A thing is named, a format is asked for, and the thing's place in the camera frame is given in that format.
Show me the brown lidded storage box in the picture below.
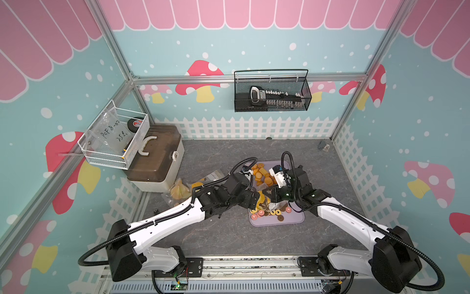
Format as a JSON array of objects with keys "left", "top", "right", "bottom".
[{"left": 125, "top": 124, "right": 185, "bottom": 193}]

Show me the black tape roll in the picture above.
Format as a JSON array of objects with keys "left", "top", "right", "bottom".
[{"left": 127, "top": 117, "right": 143, "bottom": 133}]

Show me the black mesh wall basket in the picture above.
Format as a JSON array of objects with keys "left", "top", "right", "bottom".
[{"left": 233, "top": 69, "right": 312, "bottom": 112}]

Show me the pile of small ring cookies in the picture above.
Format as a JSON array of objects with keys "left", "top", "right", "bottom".
[{"left": 250, "top": 207, "right": 293, "bottom": 222}]

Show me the white wire wall basket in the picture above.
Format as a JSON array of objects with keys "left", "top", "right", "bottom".
[{"left": 78, "top": 100, "right": 150, "bottom": 170}]

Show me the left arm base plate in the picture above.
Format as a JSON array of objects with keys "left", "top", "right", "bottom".
[{"left": 153, "top": 257, "right": 204, "bottom": 279}]

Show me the socket wrench set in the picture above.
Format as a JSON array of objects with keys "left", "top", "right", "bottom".
[{"left": 249, "top": 86, "right": 304, "bottom": 109}]

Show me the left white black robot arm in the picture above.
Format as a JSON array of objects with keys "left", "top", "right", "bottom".
[{"left": 78, "top": 157, "right": 258, "bottom": 282}]

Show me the small clear object in corner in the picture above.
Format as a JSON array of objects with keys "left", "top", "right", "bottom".
[{"left": 318, "top": 141, "right": 330, "bottom": 152}]

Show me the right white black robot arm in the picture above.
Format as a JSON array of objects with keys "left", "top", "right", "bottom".
[{"left": 268, "top": 151, "right": 445, "bottom": 294}]

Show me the lilac plastic tray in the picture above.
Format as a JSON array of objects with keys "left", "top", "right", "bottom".
[{"left": 248, "top": 161, "right": 305, "bottom": 227}]

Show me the right wrist camera white housing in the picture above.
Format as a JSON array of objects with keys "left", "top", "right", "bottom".
[{"left": 269, "top": 165, "right": 287, "bottom": 188}]

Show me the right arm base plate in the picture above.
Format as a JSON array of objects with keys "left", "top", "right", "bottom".
[{"left": 297, "top": 256, "right": 351, "bottom": 278}]

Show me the clear labelled plastic bag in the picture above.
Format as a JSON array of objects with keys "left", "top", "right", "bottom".
[{"left": 88, "top": 110, "right": 130, "bottom": 155}]

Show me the aluminium front rail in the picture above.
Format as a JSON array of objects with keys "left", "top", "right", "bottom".
[{"left": 95, "top": 255, "right": 387, "bottom": 294}]

